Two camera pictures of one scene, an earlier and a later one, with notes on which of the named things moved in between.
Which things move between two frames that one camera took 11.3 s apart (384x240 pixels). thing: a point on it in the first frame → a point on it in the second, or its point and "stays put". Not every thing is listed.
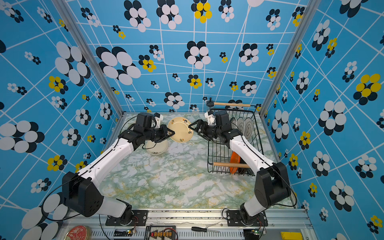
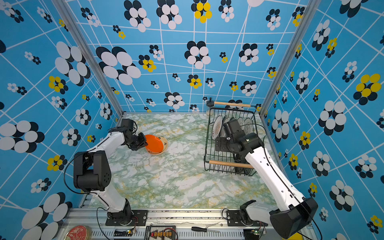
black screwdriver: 203,229 stays put
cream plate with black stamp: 180,125 → 165,145
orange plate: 234,158 → 154,145
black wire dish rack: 220,158 stays put
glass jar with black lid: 210,103 stays put
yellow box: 291,235 stays put
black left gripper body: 155,134 → 137,142
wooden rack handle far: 231,104 stays put
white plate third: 240,124 stays put
